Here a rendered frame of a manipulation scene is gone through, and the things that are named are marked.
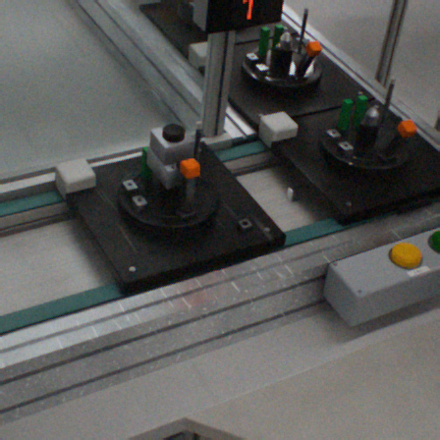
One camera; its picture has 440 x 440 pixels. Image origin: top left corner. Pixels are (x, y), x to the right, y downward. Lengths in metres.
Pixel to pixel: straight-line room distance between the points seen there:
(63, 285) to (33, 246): 0.09
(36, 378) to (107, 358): 0.09
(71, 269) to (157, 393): 0.21
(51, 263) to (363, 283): 0.42
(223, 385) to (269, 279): 0.15
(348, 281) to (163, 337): 0.25
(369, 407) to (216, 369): 0.20
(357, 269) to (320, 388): 0.16
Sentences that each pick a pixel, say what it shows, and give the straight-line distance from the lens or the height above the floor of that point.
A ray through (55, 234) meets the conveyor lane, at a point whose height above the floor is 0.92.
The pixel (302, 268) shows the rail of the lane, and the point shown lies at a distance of 1.18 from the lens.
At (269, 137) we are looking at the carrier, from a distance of 1.39.
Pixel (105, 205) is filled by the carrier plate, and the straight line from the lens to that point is 1.22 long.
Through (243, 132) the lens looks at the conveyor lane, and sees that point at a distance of 1.42.
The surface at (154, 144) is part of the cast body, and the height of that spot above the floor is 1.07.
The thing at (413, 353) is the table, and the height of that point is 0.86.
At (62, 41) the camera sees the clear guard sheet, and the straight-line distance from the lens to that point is 1.20.
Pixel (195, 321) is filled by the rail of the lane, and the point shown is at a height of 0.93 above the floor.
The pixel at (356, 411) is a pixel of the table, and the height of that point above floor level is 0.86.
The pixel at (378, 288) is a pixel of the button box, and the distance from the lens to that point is 1.18.
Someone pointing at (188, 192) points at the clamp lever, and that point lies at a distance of 1.15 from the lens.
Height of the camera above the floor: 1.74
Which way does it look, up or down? 39 degrees down
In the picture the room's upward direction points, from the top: 8 degrees clockwise
